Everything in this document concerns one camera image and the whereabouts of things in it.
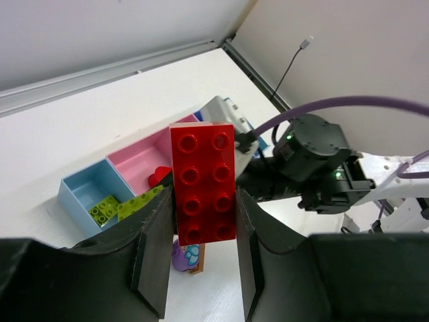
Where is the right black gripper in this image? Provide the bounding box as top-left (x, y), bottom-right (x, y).
top-left (234, 157), bottom-right (309, 204)

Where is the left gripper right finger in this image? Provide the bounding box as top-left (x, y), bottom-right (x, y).
top-left (235, 189), bottom-right (428, 321)

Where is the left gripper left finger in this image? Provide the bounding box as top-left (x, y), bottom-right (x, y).
top-left (1, 187), bottom-right (174, 321)

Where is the purple flower lego piece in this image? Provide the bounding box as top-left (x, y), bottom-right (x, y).
top-left (172, 240), bottom-right (199, 272)

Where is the lime long lego brick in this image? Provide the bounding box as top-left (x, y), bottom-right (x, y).
top-left (117, 185), bottom-right (164, 221)

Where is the yellow lego brick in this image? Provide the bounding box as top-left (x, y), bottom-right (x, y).
top-left (88, 195), bottom-right (119, 226)

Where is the red two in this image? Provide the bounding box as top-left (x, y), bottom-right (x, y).
top-left (170, 122), bottom-right (236, 246)

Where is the red round lego piece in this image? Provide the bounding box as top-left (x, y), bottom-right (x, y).
top-left (147, 166), bottom-right (172, 189)

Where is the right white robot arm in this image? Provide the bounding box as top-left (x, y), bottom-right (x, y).
top-left (236, 114), bottom-right (428, 233)

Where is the left light blue bin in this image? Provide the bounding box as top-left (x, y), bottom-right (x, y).
top-left (58, 159), bottom-right (135, 238)

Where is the pink divided tray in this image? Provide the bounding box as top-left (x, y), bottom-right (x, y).
top-left (105, 113), bottom-right (202, 199)

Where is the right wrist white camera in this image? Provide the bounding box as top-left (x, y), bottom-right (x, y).
top-left (200, 96), bottom-right (259, 178)

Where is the black wall cable with plug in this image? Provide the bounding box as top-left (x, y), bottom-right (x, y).
top-left (269, 35), bottom-right (315, 101)

